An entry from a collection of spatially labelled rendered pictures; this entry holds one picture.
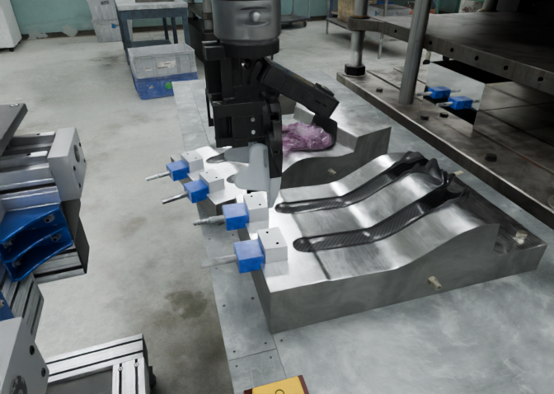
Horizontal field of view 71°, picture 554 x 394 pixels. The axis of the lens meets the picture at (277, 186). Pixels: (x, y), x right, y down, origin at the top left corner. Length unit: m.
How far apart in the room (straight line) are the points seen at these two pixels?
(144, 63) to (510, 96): 3.35
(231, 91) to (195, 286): 1.45
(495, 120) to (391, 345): 0.94
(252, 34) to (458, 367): 0.51
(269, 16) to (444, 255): 0.44
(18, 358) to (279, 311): 0.32
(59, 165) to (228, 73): 0.41
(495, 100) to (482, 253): 0.73
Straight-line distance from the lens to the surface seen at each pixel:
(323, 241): 0.66
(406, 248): 0.66
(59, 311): 1.94
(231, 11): 0.44
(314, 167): 0.91
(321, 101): 0.50
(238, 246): 0.61
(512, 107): 1.44
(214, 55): 0.45
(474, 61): 1.37
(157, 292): 1.86
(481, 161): 1.24
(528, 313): 0.77
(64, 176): 0.78
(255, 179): 0.49
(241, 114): 0.46
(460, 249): 0.68
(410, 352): 0.64
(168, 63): 4.15
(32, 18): 7.89
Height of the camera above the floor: 1.30
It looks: 31 degrees down
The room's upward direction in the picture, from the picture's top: straight up
